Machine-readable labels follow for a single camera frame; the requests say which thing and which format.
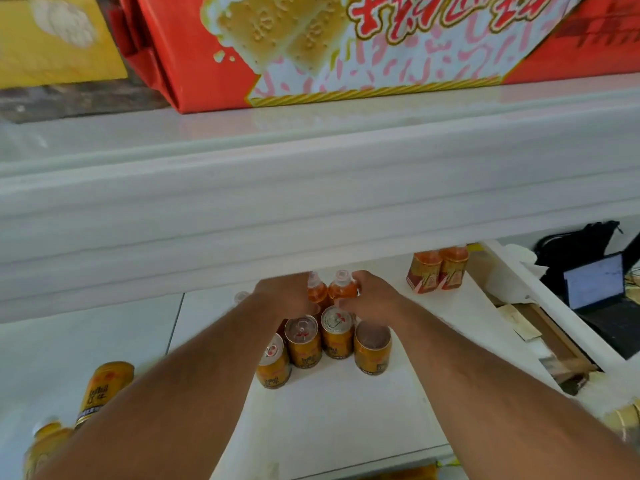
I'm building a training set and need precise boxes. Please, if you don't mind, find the white paper roll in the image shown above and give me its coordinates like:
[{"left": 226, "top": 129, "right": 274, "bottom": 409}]
[{"left": 487, "top": 243, "right": 549, "bottom": 305}]

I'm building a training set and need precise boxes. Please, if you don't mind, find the white metal shelf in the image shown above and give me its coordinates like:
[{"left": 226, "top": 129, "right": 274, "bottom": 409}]
[{"left": 0, "top": 72, "right": 640, "bottom": 480}]

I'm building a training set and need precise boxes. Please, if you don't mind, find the black backpack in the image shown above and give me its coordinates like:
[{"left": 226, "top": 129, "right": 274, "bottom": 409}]
[{"left": 533, "top": 220, "right": 623, "bottom": 298}]

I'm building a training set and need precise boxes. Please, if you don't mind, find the person's right forearm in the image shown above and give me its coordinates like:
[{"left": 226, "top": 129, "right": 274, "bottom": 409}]
[{"left": 389, "top": 302, "right": 640, "bottom": 480}]

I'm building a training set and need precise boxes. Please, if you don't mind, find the clear jar yellow label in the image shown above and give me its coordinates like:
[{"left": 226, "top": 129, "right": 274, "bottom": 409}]
[{"left": 0, "top": 0, "right": 171, "bottom": 125}]

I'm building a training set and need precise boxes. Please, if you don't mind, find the brown cardboard box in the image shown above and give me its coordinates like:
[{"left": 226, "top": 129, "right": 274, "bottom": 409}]
[{"left": 469, "top": 249, "right": 599, "bottom": 391}]

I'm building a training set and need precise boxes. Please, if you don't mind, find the black laptop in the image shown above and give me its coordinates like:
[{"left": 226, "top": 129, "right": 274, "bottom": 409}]
[{"left": 563, "top": 252, "right": 640, "bottom": 361}]

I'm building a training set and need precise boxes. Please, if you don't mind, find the person's left forearm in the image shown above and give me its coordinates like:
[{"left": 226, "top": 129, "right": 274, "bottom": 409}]
[{"left": 29, "top": 299, "right": 289, "bottom": 480}]

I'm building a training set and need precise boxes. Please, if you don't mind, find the red biscuit packet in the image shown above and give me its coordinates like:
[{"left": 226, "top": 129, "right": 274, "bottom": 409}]
[{"left": 109, "top": 0, "right": 640, "bottom": 115}]

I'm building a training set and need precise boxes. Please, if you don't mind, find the person's left hand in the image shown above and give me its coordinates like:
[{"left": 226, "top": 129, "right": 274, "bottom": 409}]
[{"left": 249, "top": 272, "right": 321, "bottom": 325}]

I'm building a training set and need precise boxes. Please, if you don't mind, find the person's right hand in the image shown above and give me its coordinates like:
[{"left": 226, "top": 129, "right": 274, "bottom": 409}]
[{"left": 333, "top": 270, "right": 416, "bottom": 328}]

